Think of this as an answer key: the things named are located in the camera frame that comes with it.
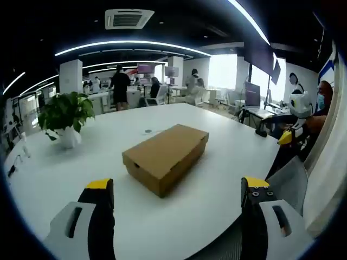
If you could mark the grey mesh office chair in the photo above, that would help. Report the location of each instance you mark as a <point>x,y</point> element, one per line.
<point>290,178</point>

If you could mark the green plant in white pot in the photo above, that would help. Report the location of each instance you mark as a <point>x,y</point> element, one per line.
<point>65,108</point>

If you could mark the dark panel on stand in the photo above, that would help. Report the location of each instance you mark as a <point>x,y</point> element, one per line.
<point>260,59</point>

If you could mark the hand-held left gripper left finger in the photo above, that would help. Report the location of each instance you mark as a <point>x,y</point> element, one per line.
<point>100,216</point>

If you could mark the purple wall screen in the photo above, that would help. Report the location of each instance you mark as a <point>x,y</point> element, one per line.
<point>146,68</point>

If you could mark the white office chair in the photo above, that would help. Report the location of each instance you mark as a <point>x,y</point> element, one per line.
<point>162,93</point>

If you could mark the long ceiling light strip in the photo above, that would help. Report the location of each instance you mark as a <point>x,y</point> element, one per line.
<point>130,41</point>

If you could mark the dark desk monitor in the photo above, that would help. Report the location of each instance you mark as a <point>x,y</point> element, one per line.
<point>252,94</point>

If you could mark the blue framed display board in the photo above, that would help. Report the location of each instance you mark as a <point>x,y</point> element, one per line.
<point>329,65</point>

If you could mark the brown cardboard shoe box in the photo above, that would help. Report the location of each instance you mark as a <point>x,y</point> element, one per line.
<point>162,146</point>

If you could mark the ceiling air conditioner unit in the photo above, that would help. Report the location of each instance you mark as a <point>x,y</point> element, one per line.
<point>129,19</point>

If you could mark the dark screen on stand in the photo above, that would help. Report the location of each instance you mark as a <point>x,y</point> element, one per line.
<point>171,71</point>

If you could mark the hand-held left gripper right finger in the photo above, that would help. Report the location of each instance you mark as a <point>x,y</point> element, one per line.
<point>254,216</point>

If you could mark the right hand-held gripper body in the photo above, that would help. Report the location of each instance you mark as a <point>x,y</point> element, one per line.
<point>299,104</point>

